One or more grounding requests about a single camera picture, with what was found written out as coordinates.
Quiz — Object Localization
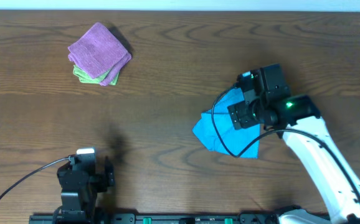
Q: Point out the blue microfiber cloth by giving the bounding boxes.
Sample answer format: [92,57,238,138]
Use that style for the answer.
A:
[192,88,260,155]

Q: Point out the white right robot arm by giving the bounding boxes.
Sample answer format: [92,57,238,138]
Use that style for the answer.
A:
[227,64,360,223]

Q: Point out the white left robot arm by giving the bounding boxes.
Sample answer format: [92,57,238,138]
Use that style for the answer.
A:
[52,153,115,223]

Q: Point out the green folded cloth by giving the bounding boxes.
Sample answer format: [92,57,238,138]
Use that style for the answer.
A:
[73,65,120,86]

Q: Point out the purple folded cloth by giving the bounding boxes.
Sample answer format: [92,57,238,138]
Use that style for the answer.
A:
[68,22,132,86]

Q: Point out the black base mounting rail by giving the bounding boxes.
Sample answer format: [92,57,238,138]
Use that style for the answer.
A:
[29,213,331,224]

